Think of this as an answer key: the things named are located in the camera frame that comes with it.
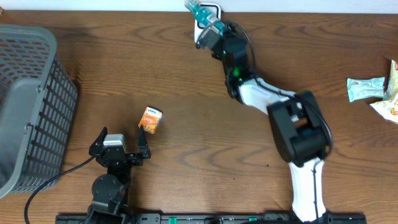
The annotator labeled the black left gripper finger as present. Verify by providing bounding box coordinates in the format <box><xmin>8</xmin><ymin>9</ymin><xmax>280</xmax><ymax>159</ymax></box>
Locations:
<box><xmin>137</xmin><ymin>126</ymin><xmax>152</xmax><ymax>159</ymax></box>
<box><xmin>92</xmin><ymin>126</ymin><xmax>108</xmax><ymax>146</ymax></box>

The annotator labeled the orange tissue pack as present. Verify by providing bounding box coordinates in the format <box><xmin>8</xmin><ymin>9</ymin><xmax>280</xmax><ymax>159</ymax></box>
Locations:
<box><xmin>138</xmin><ymin>107</ymin><xmax>163</xmax><ymax>134</ymax></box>

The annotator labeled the teal plastic bottle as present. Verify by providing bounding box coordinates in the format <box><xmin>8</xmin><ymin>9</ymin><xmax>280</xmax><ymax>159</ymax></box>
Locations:
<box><xmin>185</xmin><ymin>0</ymin><xmax>226</xmax><ymax>37</ymax></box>

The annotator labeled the pale green wipes pack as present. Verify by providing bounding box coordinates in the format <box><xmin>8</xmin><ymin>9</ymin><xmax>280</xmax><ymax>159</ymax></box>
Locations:
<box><xmin>347</xmin><ymin>77</ymin><xmax>385</xmax><ymax>103</ymax></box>

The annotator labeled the yellow snack bag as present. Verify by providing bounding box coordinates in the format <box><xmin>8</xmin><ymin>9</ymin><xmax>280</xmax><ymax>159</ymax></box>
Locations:
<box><xmin>370</xmin><ymin>60</ymin><xmax>397</xmax><ymax>124</ymax></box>

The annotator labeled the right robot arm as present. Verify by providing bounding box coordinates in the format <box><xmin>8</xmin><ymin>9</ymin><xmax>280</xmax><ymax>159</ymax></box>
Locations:
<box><xmin>196</xmin><ymin>21</ymin><xmax>333</xmax><ymax>223</ymax></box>

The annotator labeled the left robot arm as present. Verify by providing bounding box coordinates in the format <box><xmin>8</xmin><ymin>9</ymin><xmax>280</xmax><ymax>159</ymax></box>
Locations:
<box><xmin>83</xmin><ymin>126</ymin><xmax>151</xmax><ymax>224</ymax></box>

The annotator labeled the white barcode scanner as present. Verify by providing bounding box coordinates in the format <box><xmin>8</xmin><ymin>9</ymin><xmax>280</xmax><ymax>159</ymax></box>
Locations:
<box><xmin>194</xmin><ymin>2</ymin><xmax>222</xmax><ymax>42</ymax></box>

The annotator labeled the grey plastic mesh basket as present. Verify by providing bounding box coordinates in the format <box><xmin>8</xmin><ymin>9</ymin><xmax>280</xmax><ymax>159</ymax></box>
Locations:
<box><xmin>1</xmin><ymin>24</ymin><xmax>78</xmax><ymax>197</ymax></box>

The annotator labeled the black left camera cable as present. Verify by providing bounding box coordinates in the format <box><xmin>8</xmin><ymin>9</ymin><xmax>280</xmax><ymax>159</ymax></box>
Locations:
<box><xmin>24</xmin><ymin>155</ymin><xmax>97</xmax><ymax>224</ymax></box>

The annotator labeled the black camera cable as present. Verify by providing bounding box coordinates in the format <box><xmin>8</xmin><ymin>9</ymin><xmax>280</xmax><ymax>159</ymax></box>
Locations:
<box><xmin>24</xmin><ymin>155</ymin><xmax>97</xmax><ymax>224</ymax></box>
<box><xmin>198</xmin><ymin>20</ymin><xmax>335</xmax><ymax>218</ymax></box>

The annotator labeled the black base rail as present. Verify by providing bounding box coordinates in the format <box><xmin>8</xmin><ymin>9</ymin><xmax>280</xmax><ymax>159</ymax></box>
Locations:
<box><xmin>55</xmin><ymin>212</ymin><xmax>368</xmax><ymax>224</ymax></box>

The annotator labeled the black right camera cable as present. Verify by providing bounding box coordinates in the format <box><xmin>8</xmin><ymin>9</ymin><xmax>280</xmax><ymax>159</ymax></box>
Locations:
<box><xmin>198</xmin><ymin>20</ymin><xmax>335</xmax><ymax>218</ymax></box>

